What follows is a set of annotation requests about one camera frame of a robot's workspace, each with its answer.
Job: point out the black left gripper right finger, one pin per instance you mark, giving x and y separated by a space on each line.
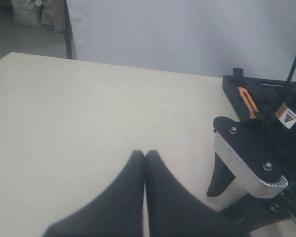
221 179

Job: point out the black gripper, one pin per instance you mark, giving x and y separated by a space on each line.
275 126

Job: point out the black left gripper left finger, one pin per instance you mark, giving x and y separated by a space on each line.
115 212

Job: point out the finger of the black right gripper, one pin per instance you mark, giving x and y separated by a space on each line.
174 212

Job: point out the black plastic tool case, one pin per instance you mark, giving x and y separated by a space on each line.
251 212

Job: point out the orange utility knife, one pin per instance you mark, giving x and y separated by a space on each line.
247 99

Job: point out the black metal stand pole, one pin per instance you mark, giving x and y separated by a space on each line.
67 31

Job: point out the bags in background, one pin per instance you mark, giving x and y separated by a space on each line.
47 14

